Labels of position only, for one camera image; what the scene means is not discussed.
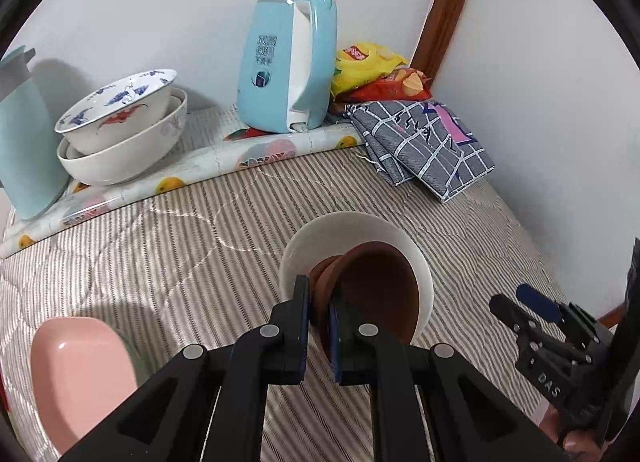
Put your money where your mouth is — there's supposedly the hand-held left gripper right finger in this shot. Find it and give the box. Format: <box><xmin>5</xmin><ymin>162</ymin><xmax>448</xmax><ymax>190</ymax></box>
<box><xmin>327</xmin><ymin>292</ymin><xmax>571</xmax><ymax>462</ymax></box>

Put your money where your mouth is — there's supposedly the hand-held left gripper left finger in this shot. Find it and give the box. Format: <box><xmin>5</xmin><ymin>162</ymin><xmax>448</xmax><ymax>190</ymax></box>
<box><xmin>57</xmin><ymin>275</ymin><xmax>313</xmax><ymax>462</ymax></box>

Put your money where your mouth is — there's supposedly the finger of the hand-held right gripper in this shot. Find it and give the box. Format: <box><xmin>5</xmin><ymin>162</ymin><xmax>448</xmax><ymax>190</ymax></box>
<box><xmin>516</xmin><ymin>283</ymin><xmax>610</xmax><ymax>349</ymax></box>
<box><xmin>489</xmin><ymin>293</ymin><xmax>546</xmax><ymax>349</ymax></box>

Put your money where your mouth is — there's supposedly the small brown bowl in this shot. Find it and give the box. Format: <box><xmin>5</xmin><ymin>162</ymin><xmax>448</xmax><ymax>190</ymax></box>
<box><xmin>327</xmin><ymin>241</ymin><xmax>421</xmax><ymax>363</ymax></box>
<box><xmin>309</xmin><ymin>255</ymin><xmax>346</xmax><ymax>329</ymax></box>

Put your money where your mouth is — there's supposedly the plain white bowl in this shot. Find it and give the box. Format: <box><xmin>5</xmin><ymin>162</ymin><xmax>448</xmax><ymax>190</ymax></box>
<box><xmin>278</xmin><ymin>211</ymin><xmax>434</xmax><ymax>358</ymax></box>

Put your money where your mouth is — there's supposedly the pink square plate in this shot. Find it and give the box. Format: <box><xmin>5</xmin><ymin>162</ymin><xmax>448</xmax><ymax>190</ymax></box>
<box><xmin>30</xmin><ymin>317</ymin><xmax>138</xmax><ymax>455</ymax></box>

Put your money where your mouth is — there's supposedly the person's right hand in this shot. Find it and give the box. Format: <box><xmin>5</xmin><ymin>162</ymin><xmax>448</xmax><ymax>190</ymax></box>
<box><xmin>542</xmin><ymin>399</ymin><xmax>608</xmax><ymax>462</ymax></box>

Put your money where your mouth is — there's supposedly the grey checked cloth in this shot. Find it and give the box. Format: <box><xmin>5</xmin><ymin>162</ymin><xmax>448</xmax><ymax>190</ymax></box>
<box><xmin>345</xmin><ymin>100</ymin><xmax>496</xmax><ymax>203</ymax></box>

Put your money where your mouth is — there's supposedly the fruit print table mat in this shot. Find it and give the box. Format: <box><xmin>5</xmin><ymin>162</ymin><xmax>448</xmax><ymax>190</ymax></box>
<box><xmin>0</xmin><ymin>105</ymin><xmax>366</xmax><ymax>259</ymax></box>

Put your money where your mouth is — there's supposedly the large white bowl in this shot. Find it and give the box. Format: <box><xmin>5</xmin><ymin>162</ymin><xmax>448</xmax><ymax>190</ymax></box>
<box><xmin>56</xmin><ymin>87</ymin><xmax>189</xmax><ymax>186</ymax></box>

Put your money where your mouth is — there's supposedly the red chips bag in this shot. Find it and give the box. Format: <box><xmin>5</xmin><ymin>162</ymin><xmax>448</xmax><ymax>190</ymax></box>
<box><xmin>345</xmin><ymin>67</ymin><xmax>433</xmax><ymax>103</ymax></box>

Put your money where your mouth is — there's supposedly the light blue electric kettle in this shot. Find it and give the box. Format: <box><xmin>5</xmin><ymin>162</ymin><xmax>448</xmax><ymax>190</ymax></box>
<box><xmin>236</xmin><ymin>0</ymin><xmax>338</xmax><ymax>134</ymax></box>

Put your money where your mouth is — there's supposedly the yellow chips bag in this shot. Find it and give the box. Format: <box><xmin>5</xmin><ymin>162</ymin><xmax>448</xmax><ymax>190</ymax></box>
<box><xmin>331</xmin><ymin>42</ymin><xmax>408</xmax><ymax>98</ymax></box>

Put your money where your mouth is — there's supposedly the blue patterned white bowl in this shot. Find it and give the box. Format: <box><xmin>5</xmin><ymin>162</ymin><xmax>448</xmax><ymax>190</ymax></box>
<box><xmin>54</xmin><ymin>69</ymin><xmax>178</xmax><ymax>154</ymax></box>

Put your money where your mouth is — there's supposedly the light blue thermos jug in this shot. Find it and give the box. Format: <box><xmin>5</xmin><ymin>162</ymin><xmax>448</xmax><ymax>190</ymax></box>
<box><xmin>0</xmin><ymin>45</ymin><xmax>68</xmax><ymax>221</ymax></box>

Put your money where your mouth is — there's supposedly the brown wooden door frame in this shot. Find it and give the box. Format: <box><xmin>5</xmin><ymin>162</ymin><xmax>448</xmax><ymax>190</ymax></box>
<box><xmin>410</xmin><ymin>0</ymin><xmax>483</xmax><ymax>93</ymax></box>

